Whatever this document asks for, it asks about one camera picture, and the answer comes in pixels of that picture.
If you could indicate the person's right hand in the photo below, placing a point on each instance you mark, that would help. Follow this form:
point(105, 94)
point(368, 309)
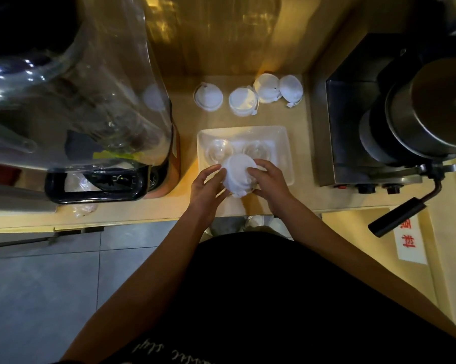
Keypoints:
point(273, 187)

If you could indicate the person's left hand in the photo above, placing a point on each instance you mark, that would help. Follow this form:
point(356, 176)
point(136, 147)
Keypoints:
point(205, 197)

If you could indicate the tall stack of white lids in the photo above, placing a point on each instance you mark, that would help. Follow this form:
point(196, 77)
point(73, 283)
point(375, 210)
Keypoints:
point(238, 172)

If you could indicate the white plastic tray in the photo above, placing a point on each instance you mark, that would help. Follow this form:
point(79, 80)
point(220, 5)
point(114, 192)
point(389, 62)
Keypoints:
point(277, 147)

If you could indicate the person's right forearm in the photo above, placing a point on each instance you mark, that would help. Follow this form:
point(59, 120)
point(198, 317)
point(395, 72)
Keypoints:
point(364, 269)

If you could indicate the person's left forearm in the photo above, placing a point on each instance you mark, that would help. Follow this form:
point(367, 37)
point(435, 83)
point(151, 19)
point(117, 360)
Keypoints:
point(144, 288)

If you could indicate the person's grey trousers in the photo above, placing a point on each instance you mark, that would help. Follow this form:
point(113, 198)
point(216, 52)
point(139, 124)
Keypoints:
point(228, 225)

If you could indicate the person's black shirt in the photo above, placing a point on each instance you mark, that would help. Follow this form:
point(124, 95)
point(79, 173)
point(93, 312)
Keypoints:
point(258, 299)

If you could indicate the black machine knob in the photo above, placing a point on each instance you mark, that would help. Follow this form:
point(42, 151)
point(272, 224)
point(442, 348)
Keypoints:
point(366, 188)
point(393, 189)

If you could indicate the steel pot machine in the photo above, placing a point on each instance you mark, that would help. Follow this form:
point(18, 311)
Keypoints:
point(345, 128)

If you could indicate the clear plastic bag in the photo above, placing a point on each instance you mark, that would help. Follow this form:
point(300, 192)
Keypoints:
point(82, 210)

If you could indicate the blender with clear cover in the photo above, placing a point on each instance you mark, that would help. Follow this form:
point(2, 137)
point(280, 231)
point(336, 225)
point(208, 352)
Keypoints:
point(118, 90)

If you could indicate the white label red print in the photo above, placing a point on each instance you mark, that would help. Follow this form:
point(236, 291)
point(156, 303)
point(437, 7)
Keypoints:
point(409, 253)

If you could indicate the steel round pot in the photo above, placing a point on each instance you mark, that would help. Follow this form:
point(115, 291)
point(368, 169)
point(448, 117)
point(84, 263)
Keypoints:
point(432, 106)

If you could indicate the black blender jar top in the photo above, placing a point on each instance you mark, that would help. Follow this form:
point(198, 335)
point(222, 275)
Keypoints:
point(27, 26)

